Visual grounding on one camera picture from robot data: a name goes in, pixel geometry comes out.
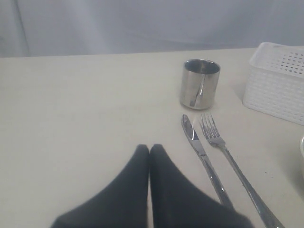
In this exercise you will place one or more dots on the white perforated plastic basket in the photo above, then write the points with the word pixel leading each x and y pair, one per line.
pixel 275 83

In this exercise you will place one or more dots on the grey speckled ceramic bowl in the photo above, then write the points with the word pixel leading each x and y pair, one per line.
pixel 301 146

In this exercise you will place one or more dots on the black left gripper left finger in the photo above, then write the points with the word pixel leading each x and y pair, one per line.
pixel 121 204

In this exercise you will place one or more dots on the silver metal fork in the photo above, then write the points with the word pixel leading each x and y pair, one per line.
pixel 213 137

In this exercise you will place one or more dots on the silver metal table knife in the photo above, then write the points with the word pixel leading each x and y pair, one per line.
pixel 194 140

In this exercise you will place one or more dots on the silver foil packet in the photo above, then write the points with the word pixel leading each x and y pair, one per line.
pixel 199 83

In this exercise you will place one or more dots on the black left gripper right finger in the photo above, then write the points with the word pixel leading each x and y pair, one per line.
pixel 177 203

